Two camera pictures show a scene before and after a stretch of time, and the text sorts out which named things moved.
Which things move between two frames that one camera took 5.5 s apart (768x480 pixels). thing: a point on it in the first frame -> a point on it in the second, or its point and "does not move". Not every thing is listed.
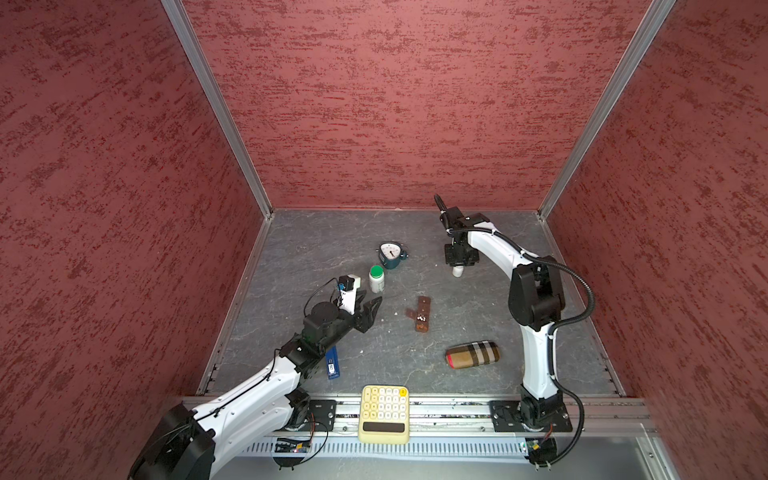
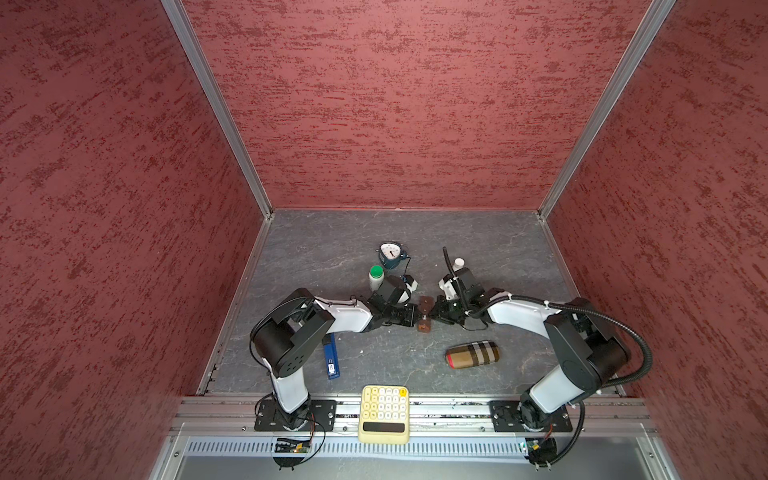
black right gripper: (454, 261) -> (439, 312)
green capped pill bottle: (377, 279) does not move
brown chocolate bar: (421, 315) does not move
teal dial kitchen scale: (391, 254) does not move
